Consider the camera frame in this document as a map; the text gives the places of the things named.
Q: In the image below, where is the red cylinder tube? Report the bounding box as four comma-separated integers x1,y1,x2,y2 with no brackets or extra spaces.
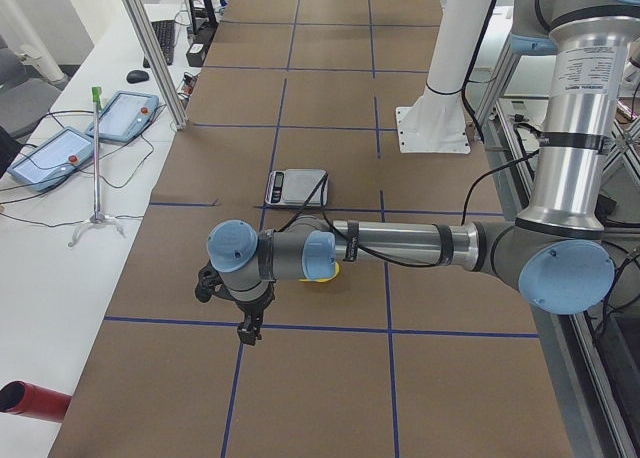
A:
1,381,71,423

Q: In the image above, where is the aluminium frame post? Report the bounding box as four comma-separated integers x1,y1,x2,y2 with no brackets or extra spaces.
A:
121,0,187,130

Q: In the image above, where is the near blue teach pendant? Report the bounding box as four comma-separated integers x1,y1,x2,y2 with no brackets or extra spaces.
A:
8,127,93,192

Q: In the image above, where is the far blue teach pendant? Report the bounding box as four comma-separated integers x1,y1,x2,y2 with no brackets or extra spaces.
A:
99,90,159,143

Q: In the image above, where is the silver digital kitchen scale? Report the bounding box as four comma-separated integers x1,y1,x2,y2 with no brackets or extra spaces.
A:
264,169,326,207

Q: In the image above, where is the silver blue-capped robot arm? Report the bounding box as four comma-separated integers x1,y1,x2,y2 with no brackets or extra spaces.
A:
195,0,639,345

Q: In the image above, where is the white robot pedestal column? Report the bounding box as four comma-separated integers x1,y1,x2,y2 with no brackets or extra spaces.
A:
396,0,496,154

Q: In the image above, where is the black box device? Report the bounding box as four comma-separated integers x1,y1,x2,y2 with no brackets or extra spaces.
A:
186,42,208,68

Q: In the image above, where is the blue teach pendant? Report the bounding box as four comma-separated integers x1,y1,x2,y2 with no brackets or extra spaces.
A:
99,90,159,143
8,127,93,192

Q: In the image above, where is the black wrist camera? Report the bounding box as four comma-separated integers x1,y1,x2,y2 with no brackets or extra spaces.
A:
194,262,230,303

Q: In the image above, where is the black computer mouse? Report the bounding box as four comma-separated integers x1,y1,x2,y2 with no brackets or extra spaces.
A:
126,70,150,84

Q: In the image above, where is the metal stand with green tip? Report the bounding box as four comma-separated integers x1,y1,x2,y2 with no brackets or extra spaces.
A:
68,86,125,248

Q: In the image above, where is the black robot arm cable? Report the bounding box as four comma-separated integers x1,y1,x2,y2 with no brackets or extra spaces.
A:
279,142,544,269

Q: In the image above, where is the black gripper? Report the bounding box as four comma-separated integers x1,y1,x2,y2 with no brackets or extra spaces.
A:
227,282,275,345

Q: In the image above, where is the black keyboard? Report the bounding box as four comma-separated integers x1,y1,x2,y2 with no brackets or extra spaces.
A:
151,20,175,66

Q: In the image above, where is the yellow mango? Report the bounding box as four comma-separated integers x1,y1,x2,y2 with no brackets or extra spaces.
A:
298,262,340,283

